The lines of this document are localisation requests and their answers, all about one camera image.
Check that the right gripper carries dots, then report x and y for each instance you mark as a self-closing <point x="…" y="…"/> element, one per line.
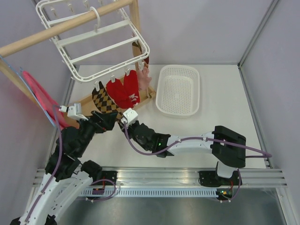
<point x="131" y="125"/>

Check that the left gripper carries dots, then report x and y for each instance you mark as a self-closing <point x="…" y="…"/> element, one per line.
<point x="102" y="122"/>

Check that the brown argyle sock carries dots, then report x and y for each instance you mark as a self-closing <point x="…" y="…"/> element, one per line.
<point x="103" y="102"/>

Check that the plain red sock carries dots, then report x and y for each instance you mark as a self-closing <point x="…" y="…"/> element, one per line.
<point x="117" y="92"/>

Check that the red sock white print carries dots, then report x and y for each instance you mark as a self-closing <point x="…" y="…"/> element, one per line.
<point x="131" y="86"/>

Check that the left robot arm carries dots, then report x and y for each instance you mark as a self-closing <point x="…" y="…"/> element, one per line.
<point x="65" y="176"/>

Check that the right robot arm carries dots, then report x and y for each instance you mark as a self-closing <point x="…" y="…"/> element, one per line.
<point x="227" y="146"/>

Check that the white clip sock hanger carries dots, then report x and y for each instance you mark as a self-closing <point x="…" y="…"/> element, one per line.
<point x="104" y="60"/>

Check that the wooden drying rack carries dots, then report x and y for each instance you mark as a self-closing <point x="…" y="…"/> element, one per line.
<point x="76" y="28"/>

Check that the pink sock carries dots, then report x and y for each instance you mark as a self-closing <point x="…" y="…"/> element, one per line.
<point x="143" y="78"/>

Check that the pink cloth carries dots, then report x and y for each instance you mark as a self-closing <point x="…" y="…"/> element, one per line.
<point x="44" y="100"/>

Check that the white perforated plastic basket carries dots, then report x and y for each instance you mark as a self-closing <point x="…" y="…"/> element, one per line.
<point x="178" y="91"/>

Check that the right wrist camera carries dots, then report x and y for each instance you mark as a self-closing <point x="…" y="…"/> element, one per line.
<point x="129" y="116"/>

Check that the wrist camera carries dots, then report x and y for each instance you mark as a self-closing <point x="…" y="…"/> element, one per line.
<point x="129" y="116"/>
<point x="74" y="111"/>

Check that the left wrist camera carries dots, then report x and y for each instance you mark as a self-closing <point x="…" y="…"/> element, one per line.
<point x="74" y="111"/>

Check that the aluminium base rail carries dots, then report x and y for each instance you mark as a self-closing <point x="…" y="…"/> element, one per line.
<point x="150" y="177"/>

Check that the white slotted cable duct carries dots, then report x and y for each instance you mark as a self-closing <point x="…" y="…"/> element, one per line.
<point x="151" y="192"/>

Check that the brown sock behind post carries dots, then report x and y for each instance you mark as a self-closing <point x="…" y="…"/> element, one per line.
<point x="137" y="44"/>

